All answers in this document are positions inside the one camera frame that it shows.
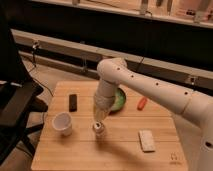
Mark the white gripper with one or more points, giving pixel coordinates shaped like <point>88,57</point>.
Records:
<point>101,111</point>

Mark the small white bottle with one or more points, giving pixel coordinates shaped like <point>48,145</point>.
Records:
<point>99,130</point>

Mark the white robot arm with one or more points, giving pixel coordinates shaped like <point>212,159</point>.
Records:
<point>192,105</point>

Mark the green ceramic bowl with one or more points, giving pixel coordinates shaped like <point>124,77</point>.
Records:
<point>120,100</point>

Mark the black rectangular block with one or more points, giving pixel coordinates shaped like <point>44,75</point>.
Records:
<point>72,102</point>

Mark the orange carrot toy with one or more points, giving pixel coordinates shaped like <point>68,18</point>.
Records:
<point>142,103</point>

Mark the white cup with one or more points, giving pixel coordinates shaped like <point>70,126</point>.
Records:
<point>62,123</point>

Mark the beige sponge block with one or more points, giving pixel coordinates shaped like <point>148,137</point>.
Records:
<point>147,141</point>

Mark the black office chair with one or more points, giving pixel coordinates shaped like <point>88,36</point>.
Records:
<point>18,96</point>

